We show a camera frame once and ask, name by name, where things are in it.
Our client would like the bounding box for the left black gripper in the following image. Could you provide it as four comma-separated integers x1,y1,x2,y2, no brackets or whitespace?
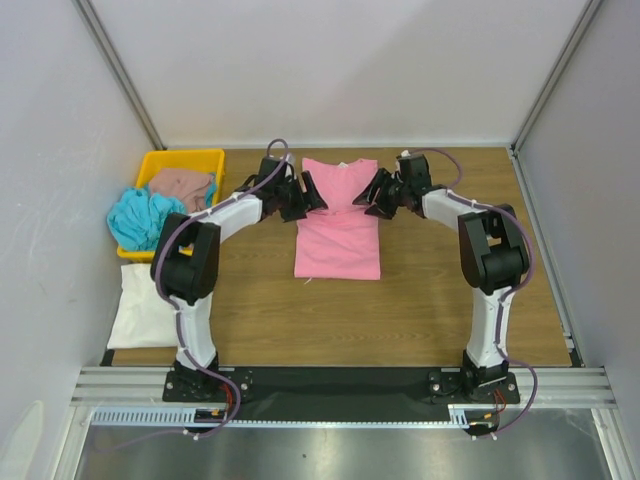
273,171,326,222

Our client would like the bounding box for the pink t shirt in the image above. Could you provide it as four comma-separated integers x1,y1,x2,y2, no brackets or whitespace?
294,158,381,281

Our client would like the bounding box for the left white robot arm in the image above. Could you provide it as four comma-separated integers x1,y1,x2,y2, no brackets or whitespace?
150,154,328,402

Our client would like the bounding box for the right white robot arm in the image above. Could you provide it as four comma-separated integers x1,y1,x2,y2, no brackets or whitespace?
353,151,533,402

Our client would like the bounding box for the yellow plastic bin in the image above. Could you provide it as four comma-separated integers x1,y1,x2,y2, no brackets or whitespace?
116,149,225,263

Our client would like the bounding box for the mauve t shirt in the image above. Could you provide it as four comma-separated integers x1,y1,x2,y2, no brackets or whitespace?
148,168,217,213

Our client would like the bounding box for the turquoise t shirt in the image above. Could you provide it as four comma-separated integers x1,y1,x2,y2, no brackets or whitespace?
106,181,192,252

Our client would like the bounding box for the folded white t shirt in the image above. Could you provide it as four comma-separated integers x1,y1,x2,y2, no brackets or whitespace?
107,263,178,350

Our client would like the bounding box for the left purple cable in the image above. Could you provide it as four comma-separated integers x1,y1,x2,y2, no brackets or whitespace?
112,139,294,447

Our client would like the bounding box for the purple cable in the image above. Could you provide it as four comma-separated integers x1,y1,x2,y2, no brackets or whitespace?
402,147,539,441
112,139,294,447

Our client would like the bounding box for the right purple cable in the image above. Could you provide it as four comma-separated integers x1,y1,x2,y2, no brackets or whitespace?
402,147,539,441

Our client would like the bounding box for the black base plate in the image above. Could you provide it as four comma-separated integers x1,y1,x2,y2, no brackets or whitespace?
164,364,524,422

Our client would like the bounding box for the grey slotted cable duct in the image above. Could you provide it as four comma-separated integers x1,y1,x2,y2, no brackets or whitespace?
91,405,499,432

